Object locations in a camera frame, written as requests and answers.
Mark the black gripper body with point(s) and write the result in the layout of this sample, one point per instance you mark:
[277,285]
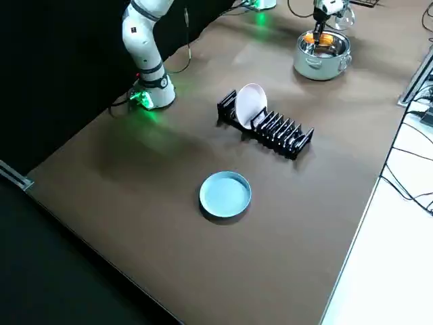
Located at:
[319,13]

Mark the orange corn cob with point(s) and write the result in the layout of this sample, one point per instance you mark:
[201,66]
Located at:
[326,40]

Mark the glass pot lid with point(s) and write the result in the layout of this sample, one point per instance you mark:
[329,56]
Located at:
[346,20]

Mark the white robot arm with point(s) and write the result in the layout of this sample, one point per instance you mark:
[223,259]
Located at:
[142,50]
[265,3]

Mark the stainless steel pot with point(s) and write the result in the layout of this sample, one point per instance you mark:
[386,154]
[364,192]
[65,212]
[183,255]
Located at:
[318,64]

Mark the white plate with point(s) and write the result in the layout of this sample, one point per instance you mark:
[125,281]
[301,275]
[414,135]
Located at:
[250,105]

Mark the light blue plate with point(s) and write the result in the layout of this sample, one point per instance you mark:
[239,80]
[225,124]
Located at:
[225,194]

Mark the black dish rack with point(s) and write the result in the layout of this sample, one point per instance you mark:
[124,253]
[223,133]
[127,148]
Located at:
[287,139]

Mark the aluminium rail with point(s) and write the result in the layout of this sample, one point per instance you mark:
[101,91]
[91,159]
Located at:
[417,76]

